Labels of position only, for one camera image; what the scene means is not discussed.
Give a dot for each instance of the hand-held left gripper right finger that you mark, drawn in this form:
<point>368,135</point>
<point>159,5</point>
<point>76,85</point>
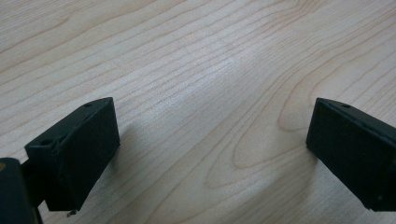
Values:
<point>351,149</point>

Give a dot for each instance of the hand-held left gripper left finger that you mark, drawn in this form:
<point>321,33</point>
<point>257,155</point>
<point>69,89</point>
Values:
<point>77,155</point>

